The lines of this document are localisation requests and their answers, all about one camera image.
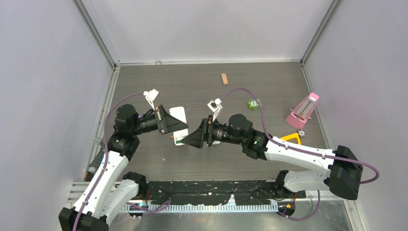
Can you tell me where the large white remote control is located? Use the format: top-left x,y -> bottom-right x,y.
169,106 -> 189,147

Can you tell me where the pink metronome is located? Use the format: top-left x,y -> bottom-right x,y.
285,92 -> 319,130

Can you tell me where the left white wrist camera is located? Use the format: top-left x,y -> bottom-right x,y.
143,89 -> 160,110

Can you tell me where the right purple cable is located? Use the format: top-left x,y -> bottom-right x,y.
220,88 -> 380,221

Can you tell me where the wooden block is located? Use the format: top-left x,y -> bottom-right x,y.
221,73 -> 229,85

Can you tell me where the small round poker chip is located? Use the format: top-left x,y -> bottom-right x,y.
297,130 -> 306,138

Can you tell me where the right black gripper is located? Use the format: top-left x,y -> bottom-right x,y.
182,115 -> 245,150

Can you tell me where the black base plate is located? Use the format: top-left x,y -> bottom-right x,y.
148,180 -> 306,205

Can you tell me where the yellow triangle frame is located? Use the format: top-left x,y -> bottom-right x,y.
280,132 -> 302,145

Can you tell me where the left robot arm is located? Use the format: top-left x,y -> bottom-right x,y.
58,104 -> 188,231

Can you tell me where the green monster cube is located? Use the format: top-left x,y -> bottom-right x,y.
247,99 -> 262,110

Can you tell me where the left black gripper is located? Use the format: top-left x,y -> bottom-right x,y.
131,104 -> 188,136

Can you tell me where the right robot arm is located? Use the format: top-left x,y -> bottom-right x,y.
182,114 -> 363,200

